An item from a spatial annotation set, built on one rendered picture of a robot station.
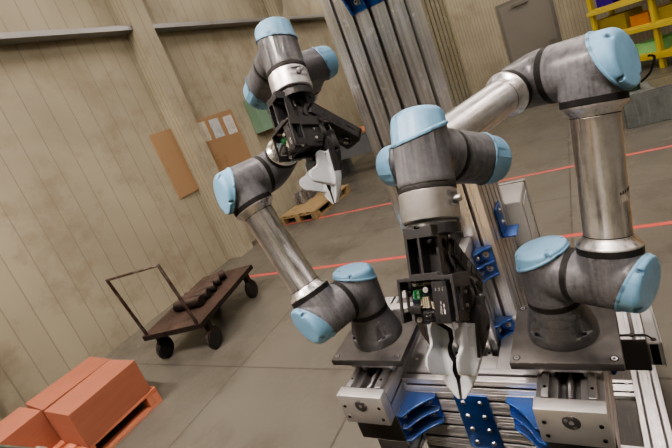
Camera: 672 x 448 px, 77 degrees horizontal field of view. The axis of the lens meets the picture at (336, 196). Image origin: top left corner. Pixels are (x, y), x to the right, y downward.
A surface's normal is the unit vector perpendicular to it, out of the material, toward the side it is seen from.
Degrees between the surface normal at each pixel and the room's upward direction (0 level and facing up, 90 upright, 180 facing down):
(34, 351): 90
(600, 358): 0
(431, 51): 90
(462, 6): 90
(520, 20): 90
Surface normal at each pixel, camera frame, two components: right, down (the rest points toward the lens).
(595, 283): -0.85, 0.16
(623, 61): 0.53, -0.15
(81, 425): 0.82, -0.19
